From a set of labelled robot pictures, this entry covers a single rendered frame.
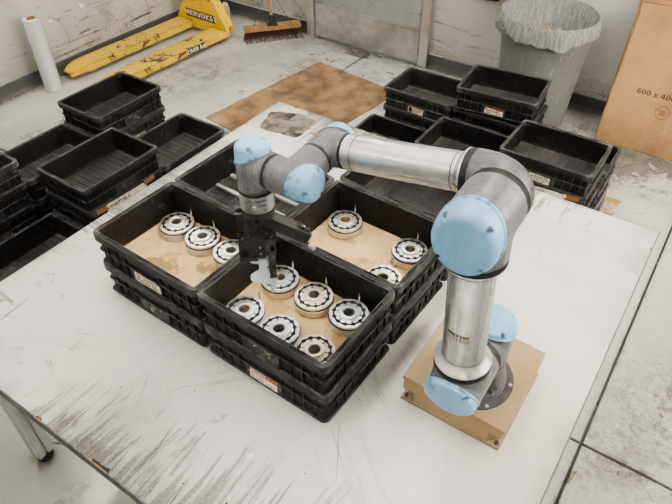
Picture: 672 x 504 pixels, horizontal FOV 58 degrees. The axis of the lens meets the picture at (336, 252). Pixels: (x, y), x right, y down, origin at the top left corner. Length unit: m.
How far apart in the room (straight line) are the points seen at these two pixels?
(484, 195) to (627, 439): 1.71
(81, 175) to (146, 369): 1.35
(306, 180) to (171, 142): 2.07
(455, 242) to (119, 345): 1.08
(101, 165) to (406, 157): 1.95
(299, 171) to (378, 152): 0.16
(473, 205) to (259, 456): 0.82
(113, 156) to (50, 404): 1.49
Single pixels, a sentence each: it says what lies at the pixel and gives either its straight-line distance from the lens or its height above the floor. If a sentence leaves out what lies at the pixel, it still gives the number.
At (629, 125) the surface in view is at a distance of 4.11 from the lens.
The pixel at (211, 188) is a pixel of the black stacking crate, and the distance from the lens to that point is 2.04.
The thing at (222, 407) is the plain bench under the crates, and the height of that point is 0.70.
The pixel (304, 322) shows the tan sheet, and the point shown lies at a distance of 1.57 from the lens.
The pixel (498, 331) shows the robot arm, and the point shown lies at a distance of 1.34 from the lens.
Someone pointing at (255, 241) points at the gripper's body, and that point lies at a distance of 1.33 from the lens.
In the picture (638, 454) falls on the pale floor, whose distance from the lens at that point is 2.55.
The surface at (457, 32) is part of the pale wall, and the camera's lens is 4.59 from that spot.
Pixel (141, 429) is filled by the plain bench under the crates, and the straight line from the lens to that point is 1.60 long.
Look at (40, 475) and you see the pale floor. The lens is 2.49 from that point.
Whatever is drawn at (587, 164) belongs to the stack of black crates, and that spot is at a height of 0.49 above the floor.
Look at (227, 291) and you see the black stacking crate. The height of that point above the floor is 0.87.
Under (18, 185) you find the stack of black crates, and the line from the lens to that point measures 2.92.
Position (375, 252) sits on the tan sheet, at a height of 0.83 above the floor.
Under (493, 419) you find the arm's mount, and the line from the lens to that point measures 1.49.
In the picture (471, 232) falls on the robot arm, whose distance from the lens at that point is 0.96.
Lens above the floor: 2.00
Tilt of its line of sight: 42 degrees down
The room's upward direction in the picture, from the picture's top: straight up
